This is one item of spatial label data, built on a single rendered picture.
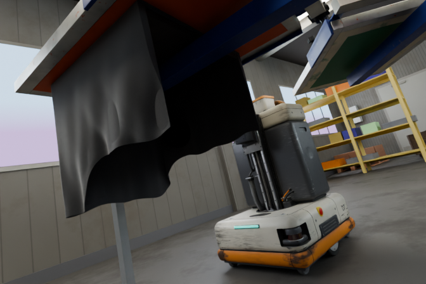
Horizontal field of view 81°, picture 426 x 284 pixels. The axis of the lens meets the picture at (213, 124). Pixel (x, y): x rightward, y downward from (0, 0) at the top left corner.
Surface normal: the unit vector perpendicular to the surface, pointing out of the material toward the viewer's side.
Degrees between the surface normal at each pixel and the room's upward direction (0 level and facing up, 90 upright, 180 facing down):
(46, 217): 90
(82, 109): 97
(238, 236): 90
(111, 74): 92
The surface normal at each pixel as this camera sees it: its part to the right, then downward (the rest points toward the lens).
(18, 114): 0.64, -0.32
